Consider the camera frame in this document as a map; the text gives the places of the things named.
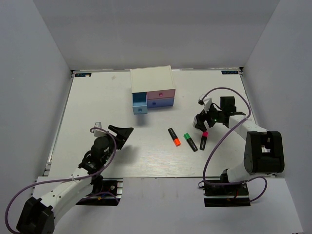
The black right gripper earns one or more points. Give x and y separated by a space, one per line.
203 116

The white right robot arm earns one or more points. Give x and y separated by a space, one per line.
263 154

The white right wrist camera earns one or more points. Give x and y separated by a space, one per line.
206 102

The orange capped highlighter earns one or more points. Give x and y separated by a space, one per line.
174 137

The pink capped highlighter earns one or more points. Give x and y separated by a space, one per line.
203 140

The green capped highlighter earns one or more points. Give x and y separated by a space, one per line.
190 142

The wide blue drawer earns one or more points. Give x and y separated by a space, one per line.
161 102

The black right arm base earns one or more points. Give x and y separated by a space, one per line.
225 196

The small light blue drawer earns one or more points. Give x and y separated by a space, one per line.
139 103

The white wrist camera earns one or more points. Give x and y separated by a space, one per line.
206 102
97 130

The left blue corner label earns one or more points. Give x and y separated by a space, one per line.
82 75

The blue corner label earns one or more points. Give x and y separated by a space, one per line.
229 72
82 75

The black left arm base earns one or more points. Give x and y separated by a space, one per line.
107 192

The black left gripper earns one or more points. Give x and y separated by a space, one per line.
122 134

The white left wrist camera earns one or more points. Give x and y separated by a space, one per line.
97 130

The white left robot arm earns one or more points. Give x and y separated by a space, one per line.
40 215

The white drawer cabinet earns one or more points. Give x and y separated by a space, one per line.
151 79

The pink drawer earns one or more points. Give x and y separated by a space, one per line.
159 94

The right blue corner label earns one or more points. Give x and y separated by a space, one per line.
229 72

